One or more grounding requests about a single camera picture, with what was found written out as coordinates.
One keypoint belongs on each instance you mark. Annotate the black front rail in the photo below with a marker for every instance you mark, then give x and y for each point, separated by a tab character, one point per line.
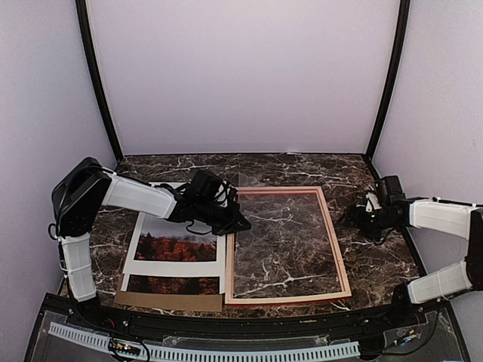
334	319

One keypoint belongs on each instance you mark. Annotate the black corner post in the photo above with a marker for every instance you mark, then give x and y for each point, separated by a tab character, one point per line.
391	76
95	76

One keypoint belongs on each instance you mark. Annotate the autumn forest photo print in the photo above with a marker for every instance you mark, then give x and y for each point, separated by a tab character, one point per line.
164	257

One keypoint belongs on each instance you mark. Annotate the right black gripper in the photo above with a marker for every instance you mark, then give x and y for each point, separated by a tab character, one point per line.
350	212

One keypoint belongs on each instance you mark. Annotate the brown cardboard backing board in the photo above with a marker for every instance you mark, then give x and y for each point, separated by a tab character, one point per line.
170	301

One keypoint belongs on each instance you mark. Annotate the red wooden picture frame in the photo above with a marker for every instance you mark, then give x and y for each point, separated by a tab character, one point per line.
287	245

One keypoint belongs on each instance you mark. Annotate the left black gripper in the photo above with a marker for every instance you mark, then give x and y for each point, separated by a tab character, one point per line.
231	225

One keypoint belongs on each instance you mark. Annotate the clear acrylic sheet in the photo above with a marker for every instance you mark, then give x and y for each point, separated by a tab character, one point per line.
283	241

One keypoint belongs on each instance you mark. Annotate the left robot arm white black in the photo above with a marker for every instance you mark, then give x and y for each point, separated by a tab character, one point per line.
88	187

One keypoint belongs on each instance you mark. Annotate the white slotted cable duct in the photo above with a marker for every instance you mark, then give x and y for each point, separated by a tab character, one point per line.
155	352

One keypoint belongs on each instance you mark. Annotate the white mat board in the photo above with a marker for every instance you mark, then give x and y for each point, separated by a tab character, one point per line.
167	249

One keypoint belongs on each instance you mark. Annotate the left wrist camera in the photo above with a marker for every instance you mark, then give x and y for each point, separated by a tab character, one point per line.
226	193

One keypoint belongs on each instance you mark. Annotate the right black corner post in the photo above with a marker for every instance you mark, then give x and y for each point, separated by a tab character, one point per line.
391	76

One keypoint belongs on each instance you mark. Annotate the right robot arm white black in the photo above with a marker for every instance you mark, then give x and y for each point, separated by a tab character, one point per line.
386	208

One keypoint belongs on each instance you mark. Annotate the left black corner post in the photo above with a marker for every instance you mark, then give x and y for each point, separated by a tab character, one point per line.
95	76

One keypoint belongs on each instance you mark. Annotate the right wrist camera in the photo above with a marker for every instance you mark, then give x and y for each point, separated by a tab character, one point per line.
371	201

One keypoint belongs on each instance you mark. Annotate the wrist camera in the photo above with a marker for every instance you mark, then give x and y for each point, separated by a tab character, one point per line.
226	193
371	201

